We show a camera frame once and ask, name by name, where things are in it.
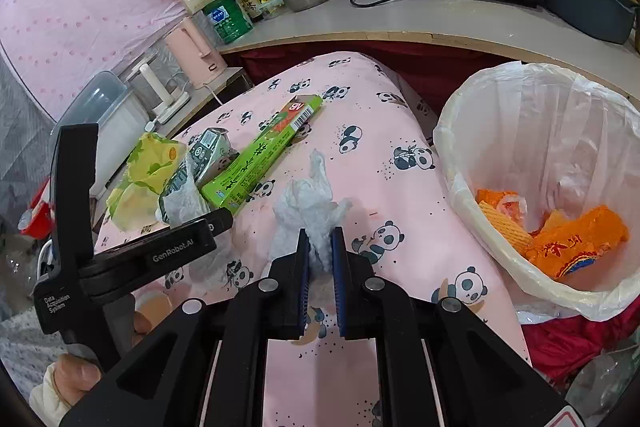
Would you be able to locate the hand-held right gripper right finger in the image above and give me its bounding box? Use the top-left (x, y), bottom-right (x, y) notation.
top-left (330, 227), bottom-right (571, 427)

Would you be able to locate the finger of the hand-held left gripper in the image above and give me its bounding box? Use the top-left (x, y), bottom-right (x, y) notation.
top-left (201, 211), bottom-right (236, 241)

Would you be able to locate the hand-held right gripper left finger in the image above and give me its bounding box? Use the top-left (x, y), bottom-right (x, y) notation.
top-left (60, 228), bottom-right (311, 427)

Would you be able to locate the clear plastic bag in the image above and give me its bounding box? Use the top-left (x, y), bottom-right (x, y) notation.
top-left (162, 157), bottom-right (211, 225)

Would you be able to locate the white tissue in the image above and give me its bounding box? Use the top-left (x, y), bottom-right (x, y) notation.
top-left (267, 149), bottom-right (353, 273)

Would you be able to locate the small orange foam net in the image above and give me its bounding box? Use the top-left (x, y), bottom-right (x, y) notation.
top-left (477, 199), bottom-right (533, 255)

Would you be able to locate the orange printed plastic bag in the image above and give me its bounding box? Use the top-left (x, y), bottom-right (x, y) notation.
top-left (527, 232), bottom-right (613, 280)

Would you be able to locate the white-lined waste bin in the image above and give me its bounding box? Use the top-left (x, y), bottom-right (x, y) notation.
top-left (433, 61), bottom-right (640, 323)

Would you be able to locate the person's left hand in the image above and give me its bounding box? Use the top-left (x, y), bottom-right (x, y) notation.
top-left (30, 294), bottom-right (173, 425)

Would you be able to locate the red plastic basin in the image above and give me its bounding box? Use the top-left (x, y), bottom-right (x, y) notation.
top-left (20, 194), bottom-right (53, 238)

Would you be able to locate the crushed dark green drink carton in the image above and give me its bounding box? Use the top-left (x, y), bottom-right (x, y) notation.
top-left (159, 127), bottom-right (241, 208)

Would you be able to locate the green yellow plastic bag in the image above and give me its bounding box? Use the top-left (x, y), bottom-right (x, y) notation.
top-left (106, 132), bottom-right (188, 230)

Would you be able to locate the long green cardboard box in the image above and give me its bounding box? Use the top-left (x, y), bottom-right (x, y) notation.
top-left (201, 94), bottom-right (326, 215)

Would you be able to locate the dish box with clear lid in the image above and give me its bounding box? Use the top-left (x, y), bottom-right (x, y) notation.
top-left (52, 71), bottom-right (151, 198)

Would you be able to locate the pink panda print tablecloth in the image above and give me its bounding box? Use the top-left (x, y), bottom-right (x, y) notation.
top-left (95, 51), bottom-right (531, 427)

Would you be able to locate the white glass electric kettle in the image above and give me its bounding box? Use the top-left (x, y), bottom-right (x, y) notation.
top-left (125, 54), bottom-right (191, 124)

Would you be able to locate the grey side table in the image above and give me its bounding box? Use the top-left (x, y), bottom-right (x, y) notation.
top-left (150, 67), bottom-right (256, 142)

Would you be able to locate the grey floral cloth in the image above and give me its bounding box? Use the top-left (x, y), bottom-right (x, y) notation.
top-left (0, 307), bottom-right (66, 383)

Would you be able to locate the pink electric kettle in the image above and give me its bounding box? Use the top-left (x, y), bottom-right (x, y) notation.
top-left (165, 17), bottom-right (228, 90)

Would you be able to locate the green tin can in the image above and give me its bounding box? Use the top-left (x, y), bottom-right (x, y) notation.
top-left (202, 0), bottom-right (255, 45)

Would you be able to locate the curved white countertop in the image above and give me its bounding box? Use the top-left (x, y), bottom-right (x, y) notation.
top-left (220, 0), bottom-right (640, 102)

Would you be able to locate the crumpled transparent plastic sheet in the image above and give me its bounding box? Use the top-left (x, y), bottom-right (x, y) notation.
top-left (565, 332), bottom-right (640, 418)

